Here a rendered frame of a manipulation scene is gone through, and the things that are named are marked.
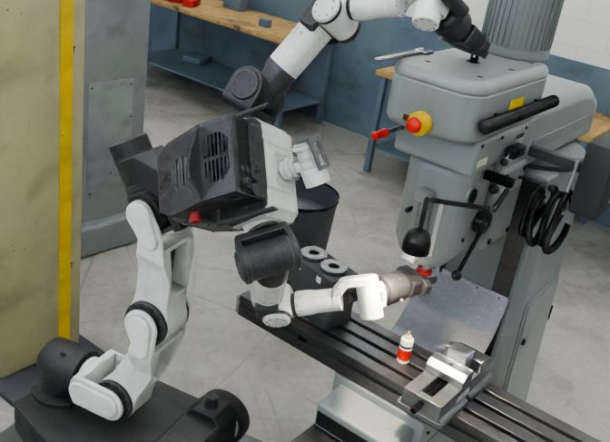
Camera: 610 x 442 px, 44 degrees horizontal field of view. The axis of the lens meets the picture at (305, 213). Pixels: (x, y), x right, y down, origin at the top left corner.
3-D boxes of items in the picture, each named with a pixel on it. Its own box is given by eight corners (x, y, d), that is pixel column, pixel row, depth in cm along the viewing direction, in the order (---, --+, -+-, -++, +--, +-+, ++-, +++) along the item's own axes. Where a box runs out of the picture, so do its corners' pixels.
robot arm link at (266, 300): (248, 327, 211) (252, 294, 192) (249, 284, 218) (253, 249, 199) (289, 328, 212) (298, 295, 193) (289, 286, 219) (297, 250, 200)
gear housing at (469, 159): (471, 179, 192) (480, 142, 188) (390, 149, 205) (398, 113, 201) (523, 153, 217) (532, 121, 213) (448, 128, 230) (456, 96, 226)
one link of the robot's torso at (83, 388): (66, 405, 244) (67, 372, 238) (107, 374, 261) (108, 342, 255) (118, 430, 237) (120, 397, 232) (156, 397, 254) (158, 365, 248)
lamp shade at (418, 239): (401, 254, 192) (407, 232, 190) (400, 241, 199) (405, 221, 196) (429, 259, 192) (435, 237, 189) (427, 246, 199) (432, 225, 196)
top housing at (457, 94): (466, 151, 180) (481, 85, 174) (375, 118, 194) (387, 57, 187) (540, 119, 216) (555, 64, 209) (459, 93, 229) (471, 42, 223)
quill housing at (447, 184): (444, 280, 209) (470, 174, 196) (381, 251, 220) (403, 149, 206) (474, 260, 223) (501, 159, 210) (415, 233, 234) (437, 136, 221)
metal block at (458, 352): (462, 374, 221) (467, 357, 219) (444, 364, 224) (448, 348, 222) (469, 367, 225) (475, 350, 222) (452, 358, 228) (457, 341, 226)
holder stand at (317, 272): (322, 331, 245) (332, 279, 237) (280, 299, 259) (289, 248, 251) (349, 322, 252) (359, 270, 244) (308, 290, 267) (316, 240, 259)
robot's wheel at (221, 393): (191, 431, 272) (196, 387, 264) (200, 424, 276) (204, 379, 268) (240, 454, 265) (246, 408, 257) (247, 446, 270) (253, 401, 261)
